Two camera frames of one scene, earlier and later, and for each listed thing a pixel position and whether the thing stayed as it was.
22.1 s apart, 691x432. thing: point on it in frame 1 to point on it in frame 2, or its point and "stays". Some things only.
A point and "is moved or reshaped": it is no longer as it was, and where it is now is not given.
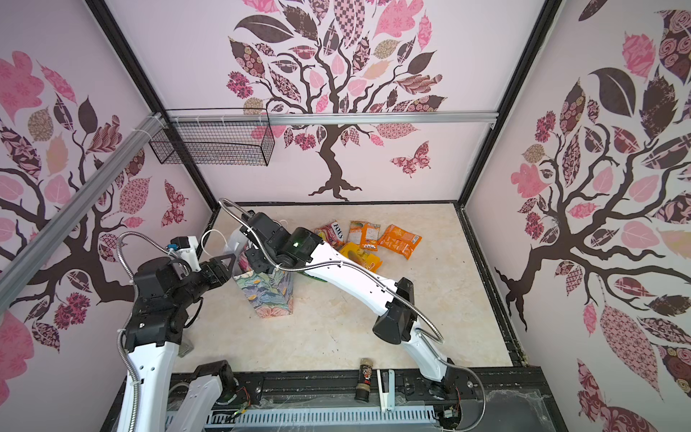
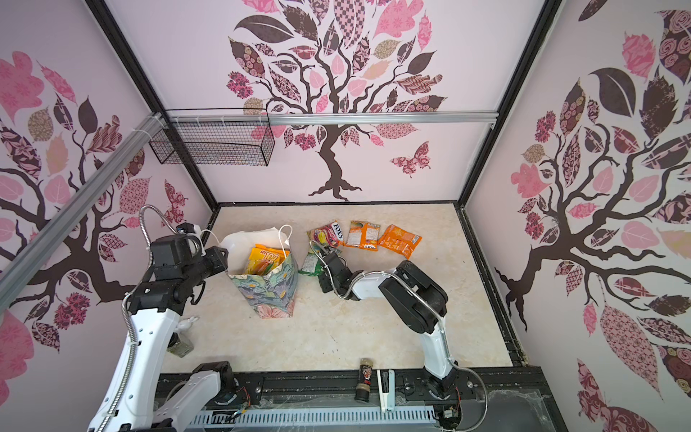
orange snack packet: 400,241 stays
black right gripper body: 261,261 to 327,285
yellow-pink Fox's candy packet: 331,234 stays
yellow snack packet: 371,262 is moved or reshaped
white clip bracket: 387,399 stays
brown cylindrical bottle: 363,389 stays
